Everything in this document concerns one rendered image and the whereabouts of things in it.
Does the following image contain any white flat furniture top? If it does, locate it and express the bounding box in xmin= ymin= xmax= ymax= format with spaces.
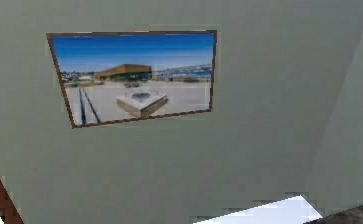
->
xmin=192 ymin=194 xmax=324 ymax=224

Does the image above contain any framed landscape wall picture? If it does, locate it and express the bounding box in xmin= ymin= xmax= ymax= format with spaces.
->
xmin=45 ymin=29 xmax=219 ymax=130

